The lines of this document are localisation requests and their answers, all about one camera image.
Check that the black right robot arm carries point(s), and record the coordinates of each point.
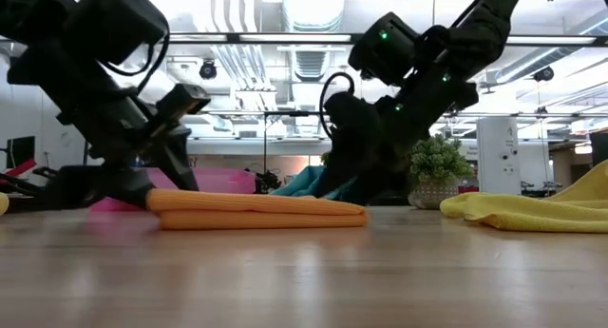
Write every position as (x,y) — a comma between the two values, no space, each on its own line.
(480,38)

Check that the pink translucent plastic tray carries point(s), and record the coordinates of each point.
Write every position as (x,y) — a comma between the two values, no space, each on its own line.
(223,180)

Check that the white pillar with sockets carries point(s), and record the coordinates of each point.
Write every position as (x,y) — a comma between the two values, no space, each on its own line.
(499,152)

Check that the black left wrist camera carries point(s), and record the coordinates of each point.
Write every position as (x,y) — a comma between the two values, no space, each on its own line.
(183,102)

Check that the black monitor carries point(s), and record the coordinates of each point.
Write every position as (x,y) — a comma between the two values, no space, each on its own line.
(21,152)

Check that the black ceiling spotlight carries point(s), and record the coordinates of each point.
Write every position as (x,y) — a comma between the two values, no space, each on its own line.
(544,74)
(208,70)

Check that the dark cabinet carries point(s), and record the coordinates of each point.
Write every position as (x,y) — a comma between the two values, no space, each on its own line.
(599,148)

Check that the orange microfiber towel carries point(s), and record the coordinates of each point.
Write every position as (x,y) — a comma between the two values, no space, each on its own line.
(261,211)

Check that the black background table frame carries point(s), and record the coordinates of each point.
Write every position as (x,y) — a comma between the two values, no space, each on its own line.
(285,113)

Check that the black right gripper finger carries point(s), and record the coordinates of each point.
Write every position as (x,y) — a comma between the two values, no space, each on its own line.
(380,190)

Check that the green artificial potted plant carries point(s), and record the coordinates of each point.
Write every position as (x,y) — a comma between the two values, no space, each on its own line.
(442,161)

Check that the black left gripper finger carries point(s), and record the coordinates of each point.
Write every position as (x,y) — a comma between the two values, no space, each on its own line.
(180,166)
(95,187)

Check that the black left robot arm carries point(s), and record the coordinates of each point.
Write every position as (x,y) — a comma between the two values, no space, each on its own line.
(28,14)

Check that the black overhead beam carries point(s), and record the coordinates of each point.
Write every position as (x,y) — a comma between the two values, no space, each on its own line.
(285,38)

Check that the blue microfiber towel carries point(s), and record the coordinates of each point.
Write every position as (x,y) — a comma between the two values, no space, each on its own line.
(294,185)

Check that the red and white board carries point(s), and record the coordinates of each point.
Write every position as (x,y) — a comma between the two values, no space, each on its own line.
(24,168)

